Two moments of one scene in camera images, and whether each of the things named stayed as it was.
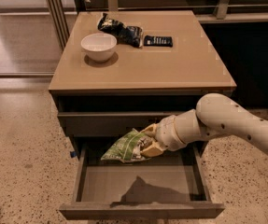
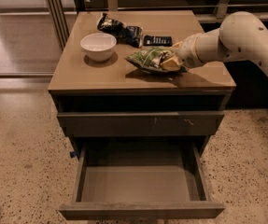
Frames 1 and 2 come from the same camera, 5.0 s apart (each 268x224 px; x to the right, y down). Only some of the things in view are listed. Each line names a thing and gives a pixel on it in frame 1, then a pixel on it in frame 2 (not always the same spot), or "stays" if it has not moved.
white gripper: (165, 132) to (187, 52)
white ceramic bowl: (99, 47) stays
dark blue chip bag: (131, 35) stays
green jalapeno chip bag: (128, 148) to (151, 59)
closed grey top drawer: (108, 124) stays
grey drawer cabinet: (118, 72) stays
